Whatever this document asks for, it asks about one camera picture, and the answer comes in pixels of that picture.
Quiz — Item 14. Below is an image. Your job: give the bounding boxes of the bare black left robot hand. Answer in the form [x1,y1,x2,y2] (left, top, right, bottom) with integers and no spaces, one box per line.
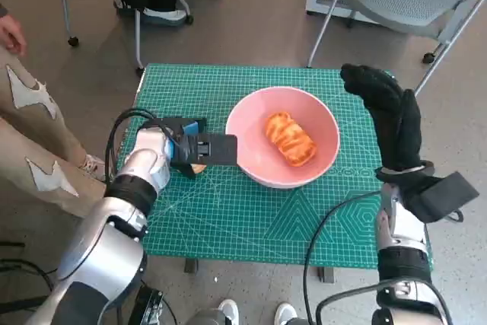
[161,116,209,181]

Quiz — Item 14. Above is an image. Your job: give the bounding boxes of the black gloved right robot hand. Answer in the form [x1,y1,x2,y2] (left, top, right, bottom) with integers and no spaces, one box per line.
[339,62,423,170]

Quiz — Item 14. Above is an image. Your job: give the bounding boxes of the pink bowl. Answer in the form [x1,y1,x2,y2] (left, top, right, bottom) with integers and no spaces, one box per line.
[224,87,341,189]

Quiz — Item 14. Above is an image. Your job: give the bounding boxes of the rectangular braided toy bread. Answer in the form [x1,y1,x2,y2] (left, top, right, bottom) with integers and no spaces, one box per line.
[264,111,318,168]

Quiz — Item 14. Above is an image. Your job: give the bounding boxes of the green cutting mat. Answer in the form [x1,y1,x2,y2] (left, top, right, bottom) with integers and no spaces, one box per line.
[113,62,434,271]

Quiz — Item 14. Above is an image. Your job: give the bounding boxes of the white foot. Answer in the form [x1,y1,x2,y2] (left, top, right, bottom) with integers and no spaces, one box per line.
[217,298,240,325]
[274,301,298,325]

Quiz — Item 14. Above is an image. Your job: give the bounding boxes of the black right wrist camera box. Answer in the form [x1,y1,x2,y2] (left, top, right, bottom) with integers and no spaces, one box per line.
[405,171,480,223]

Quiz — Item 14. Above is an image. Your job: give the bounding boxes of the black floor cable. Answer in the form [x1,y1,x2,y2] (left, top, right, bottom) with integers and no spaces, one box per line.
[0,241,58,303]

